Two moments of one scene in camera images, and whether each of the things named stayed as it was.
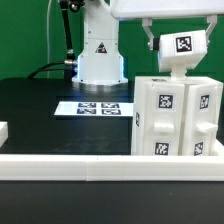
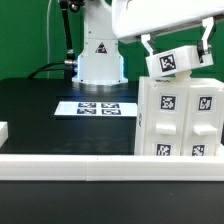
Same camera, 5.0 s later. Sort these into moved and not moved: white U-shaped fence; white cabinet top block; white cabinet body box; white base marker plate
Moved: white cabinet body box; white cabinet top block
Not moved: white base marker plate; white U-shaped fence
